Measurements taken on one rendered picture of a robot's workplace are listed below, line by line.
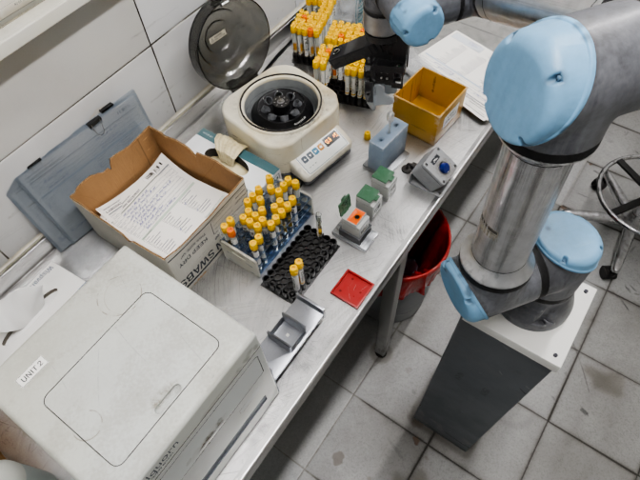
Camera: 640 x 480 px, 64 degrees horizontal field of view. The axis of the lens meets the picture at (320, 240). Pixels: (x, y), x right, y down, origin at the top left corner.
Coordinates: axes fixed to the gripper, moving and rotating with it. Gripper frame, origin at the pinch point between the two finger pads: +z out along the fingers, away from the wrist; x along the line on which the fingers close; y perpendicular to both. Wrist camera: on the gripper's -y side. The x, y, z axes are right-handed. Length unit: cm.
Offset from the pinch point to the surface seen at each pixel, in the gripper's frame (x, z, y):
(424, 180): -8.6, 13.2, 14.5
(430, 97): 20.9, 15.1, 12.1
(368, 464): -59, 103, 12
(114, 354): -70, -15, -22
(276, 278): -40.4, 13.5, -12.0
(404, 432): -46, 104, 22
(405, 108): 9.5, 9.0, 6.7
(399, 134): -1.1, 7.2, 7.1
